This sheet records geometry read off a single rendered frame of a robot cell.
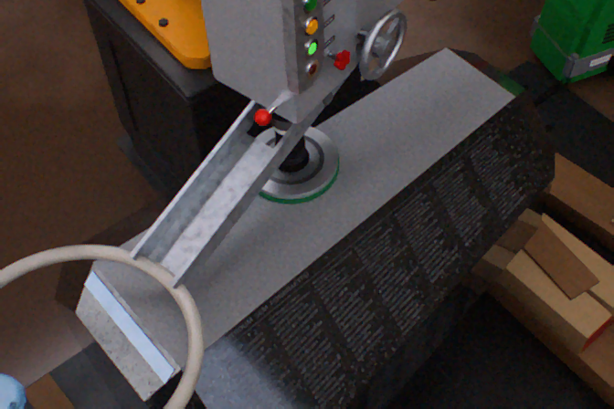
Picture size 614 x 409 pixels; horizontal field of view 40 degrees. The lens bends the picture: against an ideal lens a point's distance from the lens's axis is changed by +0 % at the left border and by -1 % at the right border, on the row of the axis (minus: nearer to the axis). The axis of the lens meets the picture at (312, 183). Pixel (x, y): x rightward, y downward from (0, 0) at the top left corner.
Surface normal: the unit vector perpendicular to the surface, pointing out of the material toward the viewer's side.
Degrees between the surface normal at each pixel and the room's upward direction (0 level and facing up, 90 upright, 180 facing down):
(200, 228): 15
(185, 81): 0
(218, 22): 90
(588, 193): 0
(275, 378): 45
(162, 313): 0
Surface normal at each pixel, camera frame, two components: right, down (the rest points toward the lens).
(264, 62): -0.61, 0.64
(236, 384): 0.47, -0.03
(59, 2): -0.03, -0.61
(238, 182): -0.18, -0.42
